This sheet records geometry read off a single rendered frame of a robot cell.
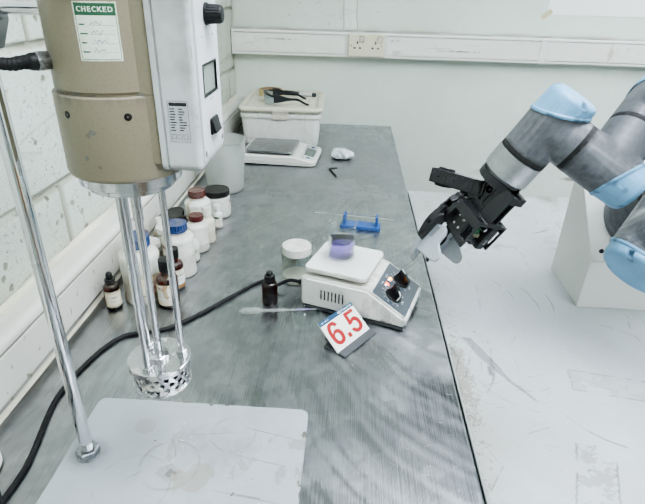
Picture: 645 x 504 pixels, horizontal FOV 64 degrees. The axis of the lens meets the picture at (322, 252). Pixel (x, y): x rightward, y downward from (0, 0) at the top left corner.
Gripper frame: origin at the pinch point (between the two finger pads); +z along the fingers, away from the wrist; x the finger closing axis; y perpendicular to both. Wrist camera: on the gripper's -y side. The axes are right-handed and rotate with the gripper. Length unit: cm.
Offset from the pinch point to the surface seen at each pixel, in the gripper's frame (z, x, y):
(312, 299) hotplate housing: 16.3, -14.2, -1.8
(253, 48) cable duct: 31, 28, -144
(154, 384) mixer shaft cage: 5, -51, 19
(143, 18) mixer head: -28, -60, 8
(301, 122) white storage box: 33, 34, -98
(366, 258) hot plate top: 7.2, -5.8, -4.4
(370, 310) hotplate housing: 10.2, -8.2, 5.4
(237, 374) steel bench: 20.4, -31.6, 10.1
